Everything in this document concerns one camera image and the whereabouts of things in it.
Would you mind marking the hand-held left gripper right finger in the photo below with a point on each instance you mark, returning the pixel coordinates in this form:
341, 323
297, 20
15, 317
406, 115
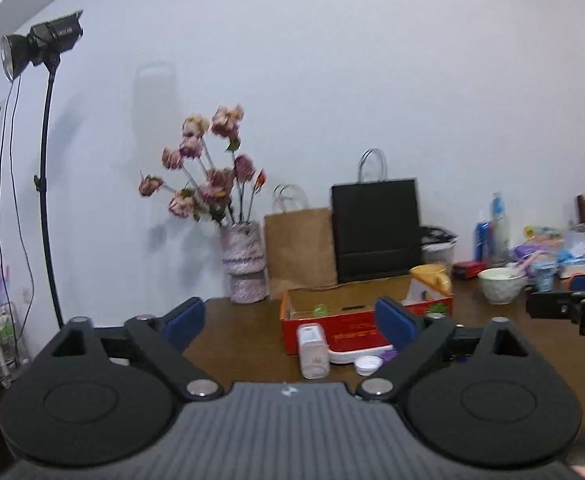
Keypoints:
395, 326

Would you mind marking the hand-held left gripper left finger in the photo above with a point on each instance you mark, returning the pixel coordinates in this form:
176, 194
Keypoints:
185, 322

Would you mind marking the white bottle cap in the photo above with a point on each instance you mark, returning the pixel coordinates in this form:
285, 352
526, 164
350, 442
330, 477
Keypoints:
368, 365

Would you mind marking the red cardboard box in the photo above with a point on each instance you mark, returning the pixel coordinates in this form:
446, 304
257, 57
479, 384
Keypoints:
347, 332

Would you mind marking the white tray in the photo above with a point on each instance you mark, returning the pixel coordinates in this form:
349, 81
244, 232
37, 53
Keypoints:
347, 356

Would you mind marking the blue ball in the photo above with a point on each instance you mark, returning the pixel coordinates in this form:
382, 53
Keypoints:
460, 358

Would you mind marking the clear plastic bottle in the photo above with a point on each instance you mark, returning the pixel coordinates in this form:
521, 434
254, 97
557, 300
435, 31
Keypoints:
313, 352

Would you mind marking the white paper bag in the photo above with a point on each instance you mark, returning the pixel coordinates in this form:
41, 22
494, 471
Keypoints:
577, 260

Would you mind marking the yogurt cup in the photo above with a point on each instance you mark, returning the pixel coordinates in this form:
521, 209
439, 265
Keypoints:
544, 277

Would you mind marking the pink spoon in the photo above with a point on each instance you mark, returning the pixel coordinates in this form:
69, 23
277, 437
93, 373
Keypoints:
527, 262

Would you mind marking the white bowl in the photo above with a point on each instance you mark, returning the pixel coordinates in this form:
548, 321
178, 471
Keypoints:
500, 287

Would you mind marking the purple bag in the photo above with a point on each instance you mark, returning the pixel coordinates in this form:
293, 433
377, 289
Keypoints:
525, 250

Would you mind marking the yellow mug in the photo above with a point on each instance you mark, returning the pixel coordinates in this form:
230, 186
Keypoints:
430, 270

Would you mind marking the colourful snack packet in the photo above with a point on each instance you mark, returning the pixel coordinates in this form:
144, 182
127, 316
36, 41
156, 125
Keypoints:
542, 233

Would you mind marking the green clear plastic item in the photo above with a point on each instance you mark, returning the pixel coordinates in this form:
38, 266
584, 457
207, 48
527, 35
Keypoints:
320, 309

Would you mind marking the pink speckled vase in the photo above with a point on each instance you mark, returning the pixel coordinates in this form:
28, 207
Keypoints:
242, 265

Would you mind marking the clear bottle blue cap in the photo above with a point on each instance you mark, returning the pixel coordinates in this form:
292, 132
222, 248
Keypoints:
500, 235

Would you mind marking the clear container black lid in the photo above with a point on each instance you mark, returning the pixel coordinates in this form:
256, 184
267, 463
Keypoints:
440, 250

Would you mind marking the small red box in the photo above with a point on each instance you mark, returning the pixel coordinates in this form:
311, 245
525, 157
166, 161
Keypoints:
468, 270

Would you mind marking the blue drink can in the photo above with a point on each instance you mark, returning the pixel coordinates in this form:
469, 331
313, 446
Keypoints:
482, 242

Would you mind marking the black paper bag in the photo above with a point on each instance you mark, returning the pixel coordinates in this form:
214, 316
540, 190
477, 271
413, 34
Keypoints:
375, 230

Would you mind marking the brown paper bag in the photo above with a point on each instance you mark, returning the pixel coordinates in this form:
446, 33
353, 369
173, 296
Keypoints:
300, 255

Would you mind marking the dried pink flower bouquet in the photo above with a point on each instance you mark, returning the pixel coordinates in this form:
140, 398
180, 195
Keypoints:
212, 185

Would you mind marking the black studio light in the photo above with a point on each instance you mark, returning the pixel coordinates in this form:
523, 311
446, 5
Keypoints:
47, 40

